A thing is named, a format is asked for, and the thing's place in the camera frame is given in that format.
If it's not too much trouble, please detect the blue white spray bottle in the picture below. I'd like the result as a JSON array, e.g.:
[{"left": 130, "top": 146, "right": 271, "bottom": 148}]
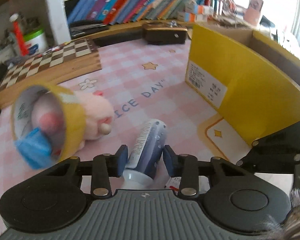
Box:
[{"left": 121, "top": 119, "right": 167, "bottom": 190}]

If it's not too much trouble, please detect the yellow tape roll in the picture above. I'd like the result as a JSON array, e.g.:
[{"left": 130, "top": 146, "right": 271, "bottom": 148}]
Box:
[{"left": 11, "top": 83, "right": 85, "bottom": 166}]

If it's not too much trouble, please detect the pink plush toy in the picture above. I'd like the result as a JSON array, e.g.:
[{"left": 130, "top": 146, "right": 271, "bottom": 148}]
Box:
[{"left": 31, "top": 90, "right": 114, "bottom": 150}]

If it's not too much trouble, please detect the yellow cardboard box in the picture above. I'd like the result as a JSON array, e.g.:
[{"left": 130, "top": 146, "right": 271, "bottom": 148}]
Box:
[{"left": 185, "top": 24, "right": 300, "bottom": 143}]

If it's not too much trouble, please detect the pink checkered table mat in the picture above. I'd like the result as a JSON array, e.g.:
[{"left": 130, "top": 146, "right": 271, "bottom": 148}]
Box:
[{"left": 0, "top": 38, "right": 253, "bottom": 233}]

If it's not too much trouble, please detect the wooden chessboard box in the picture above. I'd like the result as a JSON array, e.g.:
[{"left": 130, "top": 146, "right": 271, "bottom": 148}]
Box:
[{"left": 0, "top": 38, "right": 102, "bottom": 109}]

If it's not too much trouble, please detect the black brown case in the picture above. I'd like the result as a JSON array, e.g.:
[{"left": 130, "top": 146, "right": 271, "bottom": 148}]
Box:
[{"left": 142, "top": 21, "right": 187, "bottom": 46}]

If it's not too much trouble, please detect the white green-lidded jar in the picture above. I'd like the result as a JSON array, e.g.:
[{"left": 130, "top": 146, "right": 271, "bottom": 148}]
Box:
[{"left": 24, "top": 27, "right": 48, "bottom": 56}]

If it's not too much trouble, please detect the red tassel ornament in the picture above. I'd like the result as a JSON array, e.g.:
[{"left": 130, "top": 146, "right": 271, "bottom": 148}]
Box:
[{"left": 10, "top": 13, "right": 29, "bottom": 56}]

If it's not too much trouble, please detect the white bookshelf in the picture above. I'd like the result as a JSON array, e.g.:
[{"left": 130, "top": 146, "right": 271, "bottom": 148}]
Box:
[{"left": 0, "top": 0, "right": 253, "bottom": 46}]

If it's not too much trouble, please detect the row of leaning books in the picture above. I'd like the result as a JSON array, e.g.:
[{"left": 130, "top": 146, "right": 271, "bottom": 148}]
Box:
[{"left": 65, "top": 0, "right": 205, "bottom": 25}]

